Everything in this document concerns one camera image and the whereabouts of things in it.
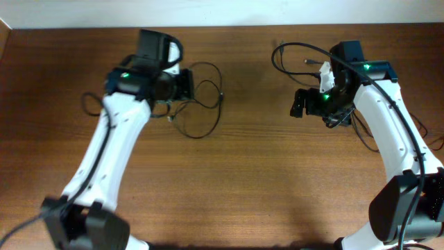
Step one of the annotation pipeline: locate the black blue-tipped USB cable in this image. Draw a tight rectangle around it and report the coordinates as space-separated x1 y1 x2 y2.
279 40 325 88

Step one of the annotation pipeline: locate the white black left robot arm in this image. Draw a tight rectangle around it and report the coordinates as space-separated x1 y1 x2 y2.
41 29 194 249

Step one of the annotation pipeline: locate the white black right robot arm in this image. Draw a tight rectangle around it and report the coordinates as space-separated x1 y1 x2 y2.
290 41 443 249

